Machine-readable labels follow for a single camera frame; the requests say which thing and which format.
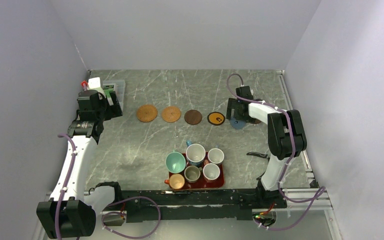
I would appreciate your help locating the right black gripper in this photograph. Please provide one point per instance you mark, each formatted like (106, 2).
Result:
(233, 104)

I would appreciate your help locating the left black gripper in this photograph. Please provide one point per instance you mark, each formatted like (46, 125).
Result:
(115, 110)

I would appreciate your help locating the blue felt coaster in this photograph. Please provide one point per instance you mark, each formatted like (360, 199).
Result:
(237, 124)

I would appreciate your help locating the brown wooden coaster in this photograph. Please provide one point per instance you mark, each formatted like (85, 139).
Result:
(256, 121)

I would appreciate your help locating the black orange smiley coaster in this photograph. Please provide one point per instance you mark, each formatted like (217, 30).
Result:
(216, 118)

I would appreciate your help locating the woven rattan coaster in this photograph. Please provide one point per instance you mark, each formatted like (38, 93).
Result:
(146, 113)
(171, 114)

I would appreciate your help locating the dark wooden coaster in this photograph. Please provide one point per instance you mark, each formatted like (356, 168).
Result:
(193, 117)

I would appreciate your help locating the blue white cup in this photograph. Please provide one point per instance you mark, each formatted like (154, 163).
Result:
(195, 153)

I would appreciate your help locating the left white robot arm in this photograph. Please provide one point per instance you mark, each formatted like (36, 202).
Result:
(69, 213)

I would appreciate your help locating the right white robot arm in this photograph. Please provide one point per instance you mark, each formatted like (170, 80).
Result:
(286, 138)

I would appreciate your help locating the small white cup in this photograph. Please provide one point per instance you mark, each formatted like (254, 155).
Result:
(216, 156)

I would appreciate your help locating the red white cup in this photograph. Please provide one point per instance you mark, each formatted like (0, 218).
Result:
(211, 172)

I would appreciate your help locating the teal green cup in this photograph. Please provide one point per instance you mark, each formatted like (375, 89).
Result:
(175, 162)

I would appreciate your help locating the olive green cup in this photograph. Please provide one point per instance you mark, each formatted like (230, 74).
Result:
(192, 174)

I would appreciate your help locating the orange cup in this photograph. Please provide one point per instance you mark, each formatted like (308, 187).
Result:
(175, 181)

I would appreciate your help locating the clear plastic screw box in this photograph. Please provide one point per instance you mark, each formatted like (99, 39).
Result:
(118, 86)

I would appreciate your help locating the black pliers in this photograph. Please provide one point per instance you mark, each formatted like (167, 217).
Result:
(258, 154)

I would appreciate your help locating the red serving tray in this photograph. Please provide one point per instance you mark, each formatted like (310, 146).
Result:
(202, 183)

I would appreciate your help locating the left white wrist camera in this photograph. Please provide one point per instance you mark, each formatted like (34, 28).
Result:
(94, 83)

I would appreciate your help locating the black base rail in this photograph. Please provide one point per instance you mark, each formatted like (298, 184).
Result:
(238, 203)

